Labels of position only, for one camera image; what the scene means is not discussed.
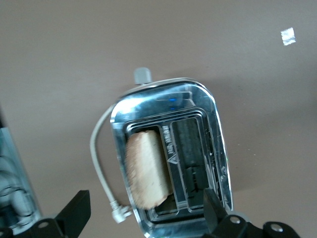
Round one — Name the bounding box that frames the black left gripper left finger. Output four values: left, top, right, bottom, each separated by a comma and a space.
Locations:
0, 190, 91, 238

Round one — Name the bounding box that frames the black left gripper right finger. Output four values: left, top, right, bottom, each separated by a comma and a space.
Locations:
203, 188, 300, 238

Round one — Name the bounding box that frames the sliced bread with brown crust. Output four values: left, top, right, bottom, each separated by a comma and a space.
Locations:
125, 130, 174, 211

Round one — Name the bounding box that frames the cream and chrome toaster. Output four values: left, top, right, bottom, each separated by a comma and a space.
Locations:
110, 67, 235, 238

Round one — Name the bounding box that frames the braided metal cable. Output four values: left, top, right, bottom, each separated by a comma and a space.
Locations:
89, 106, 133, 224

